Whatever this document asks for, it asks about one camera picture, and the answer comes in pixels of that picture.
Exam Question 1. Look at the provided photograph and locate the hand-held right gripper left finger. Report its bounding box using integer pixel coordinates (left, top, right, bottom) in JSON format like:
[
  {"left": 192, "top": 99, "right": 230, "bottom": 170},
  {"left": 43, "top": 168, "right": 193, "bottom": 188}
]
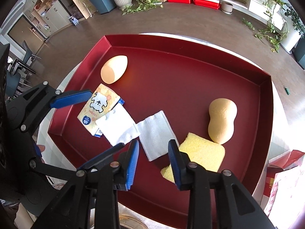
[{"left": 31, "top": 139, "right": 140, "bottom": 229}]

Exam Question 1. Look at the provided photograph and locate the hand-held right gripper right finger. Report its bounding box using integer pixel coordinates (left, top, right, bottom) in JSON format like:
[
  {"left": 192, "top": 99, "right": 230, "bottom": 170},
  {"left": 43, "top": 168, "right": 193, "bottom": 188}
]
[{"left": 168, "top": 139, "right": 274, "bottom": 229}]

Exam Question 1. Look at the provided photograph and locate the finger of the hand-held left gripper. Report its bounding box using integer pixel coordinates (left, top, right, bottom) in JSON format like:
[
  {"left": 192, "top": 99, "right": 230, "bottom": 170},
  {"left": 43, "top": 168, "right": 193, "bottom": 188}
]
[
  {"left": 29, "top": 143, "right": 125, "bottom": 180},
  {"left": 6, "top": 82, "right": 93, "bottom": 134}
]

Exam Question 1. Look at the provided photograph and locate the yellow rectangular sponge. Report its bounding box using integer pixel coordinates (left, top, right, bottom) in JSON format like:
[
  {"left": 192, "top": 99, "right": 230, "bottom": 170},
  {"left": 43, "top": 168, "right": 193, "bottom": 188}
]
[
  {"left": 177, "top": 132, "right": 226, "bottom": 173},
  {"left": 160, "top": 163, "right": 178, "bottom": 182}
]

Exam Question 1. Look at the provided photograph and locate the yellow tissue packet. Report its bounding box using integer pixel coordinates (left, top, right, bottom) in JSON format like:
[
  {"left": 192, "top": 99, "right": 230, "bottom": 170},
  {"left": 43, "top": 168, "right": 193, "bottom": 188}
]
[{"left": 77, "top": 83, "right": 124, "bottom": 135}]

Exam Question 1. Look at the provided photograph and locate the yellow egg-shaped makeup sponge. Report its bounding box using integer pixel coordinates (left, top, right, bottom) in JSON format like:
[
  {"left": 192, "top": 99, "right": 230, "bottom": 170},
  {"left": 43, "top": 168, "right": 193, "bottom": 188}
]
[{"left": 100, "top": 55, "right": 128, "bottom": 84}]

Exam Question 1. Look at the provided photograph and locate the beige peanut-shaped sponge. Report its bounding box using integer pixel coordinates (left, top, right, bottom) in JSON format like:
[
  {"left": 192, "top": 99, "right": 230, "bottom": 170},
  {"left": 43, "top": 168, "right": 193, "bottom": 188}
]
[{"left": 208, "top": 98, "right": 238, "bottom": 145}]

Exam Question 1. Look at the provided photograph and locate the red tray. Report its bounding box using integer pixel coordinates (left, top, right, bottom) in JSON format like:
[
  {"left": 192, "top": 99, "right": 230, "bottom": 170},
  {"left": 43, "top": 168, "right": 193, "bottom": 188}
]
[{"left": 48, "top": 35, "right": 273, "bottom": 229}]

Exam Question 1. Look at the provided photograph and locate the dark office chair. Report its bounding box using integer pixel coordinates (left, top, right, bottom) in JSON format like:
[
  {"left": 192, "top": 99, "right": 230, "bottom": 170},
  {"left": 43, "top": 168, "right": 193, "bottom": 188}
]
[{"left": 20, "top": 40, "right": 41, "bottom": 74}]

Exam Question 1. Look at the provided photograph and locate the red and white snack box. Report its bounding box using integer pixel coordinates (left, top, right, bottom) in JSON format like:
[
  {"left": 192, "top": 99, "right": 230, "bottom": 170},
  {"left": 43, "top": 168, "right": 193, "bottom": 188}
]
[{"left": 260, "top": 150, "right": 305, "bottom": 217}]

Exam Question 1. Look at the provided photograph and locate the small round grey pot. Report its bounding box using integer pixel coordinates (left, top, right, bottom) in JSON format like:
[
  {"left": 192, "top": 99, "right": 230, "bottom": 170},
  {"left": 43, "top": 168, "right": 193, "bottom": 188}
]
[{"left": 220, "top": 1, "right": 234, "bottom": 13}]

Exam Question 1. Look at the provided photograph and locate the large-leaf plant in blue pot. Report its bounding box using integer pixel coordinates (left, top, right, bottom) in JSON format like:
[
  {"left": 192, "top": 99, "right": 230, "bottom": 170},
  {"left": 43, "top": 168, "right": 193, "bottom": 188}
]
[{"left": 293, "top": 36, "right": 305, "bottom": 64}]

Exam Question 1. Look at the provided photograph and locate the bushy plant in white pot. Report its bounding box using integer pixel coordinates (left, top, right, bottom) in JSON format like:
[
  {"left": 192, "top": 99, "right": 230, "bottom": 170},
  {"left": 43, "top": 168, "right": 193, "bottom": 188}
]
[{"left": 280, "top": 3, "right": 305, "bottom": 53}]

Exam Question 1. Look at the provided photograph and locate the white television cabinet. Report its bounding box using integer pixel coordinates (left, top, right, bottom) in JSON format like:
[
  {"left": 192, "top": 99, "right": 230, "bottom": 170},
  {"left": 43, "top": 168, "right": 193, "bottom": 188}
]
[{"left": 167, "top": 0, "right": 286, "bottom": 29}]

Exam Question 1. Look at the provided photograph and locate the trailing vine in white pot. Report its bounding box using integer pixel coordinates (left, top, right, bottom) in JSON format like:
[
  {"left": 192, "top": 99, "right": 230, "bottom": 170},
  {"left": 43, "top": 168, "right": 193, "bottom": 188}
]
[{"left": 242, "top": 0, "right": 290, "bottom": 53}]

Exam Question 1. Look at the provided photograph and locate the wall storage cabinet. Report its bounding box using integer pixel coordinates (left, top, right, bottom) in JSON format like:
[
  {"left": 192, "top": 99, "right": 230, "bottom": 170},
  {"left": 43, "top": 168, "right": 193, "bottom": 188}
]
[{"left": 22, "top": 0, "right": 93, "bottom": 41}]

